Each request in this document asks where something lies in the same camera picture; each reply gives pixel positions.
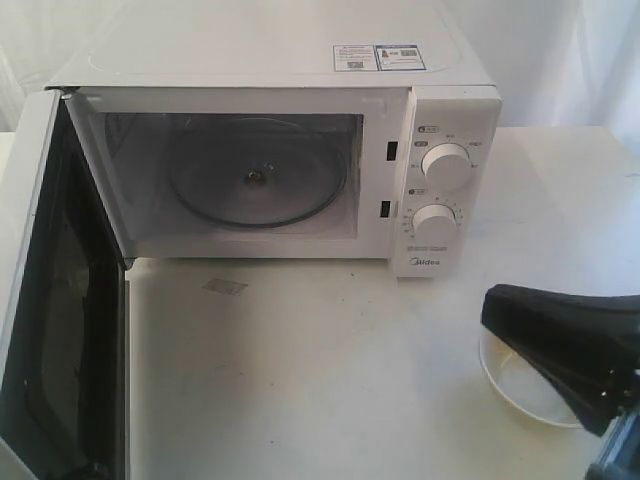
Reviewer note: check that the white bowl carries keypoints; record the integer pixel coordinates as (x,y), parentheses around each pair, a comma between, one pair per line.
(520,386)

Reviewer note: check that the blue warning sticker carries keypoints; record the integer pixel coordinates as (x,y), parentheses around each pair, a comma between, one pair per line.
(377,58)

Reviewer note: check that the lower white control knob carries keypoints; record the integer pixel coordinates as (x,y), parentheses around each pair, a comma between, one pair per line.
(434,223)

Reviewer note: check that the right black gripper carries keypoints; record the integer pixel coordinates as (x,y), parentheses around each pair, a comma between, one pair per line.
(563,336)

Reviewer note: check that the glass turntable plate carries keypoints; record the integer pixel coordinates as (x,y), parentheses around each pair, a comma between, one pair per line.
(258,173)

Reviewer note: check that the white microwave oven body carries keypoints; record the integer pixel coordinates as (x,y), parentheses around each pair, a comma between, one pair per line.
(144,84)

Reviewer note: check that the white microwave door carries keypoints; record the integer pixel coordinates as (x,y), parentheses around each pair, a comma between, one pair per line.
(64,309)

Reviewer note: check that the white control knob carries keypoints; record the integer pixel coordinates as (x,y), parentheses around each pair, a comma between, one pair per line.
(434,223)
(447,160)

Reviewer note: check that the upper white control knob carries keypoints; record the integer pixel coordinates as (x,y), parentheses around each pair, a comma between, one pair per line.
(447,160)

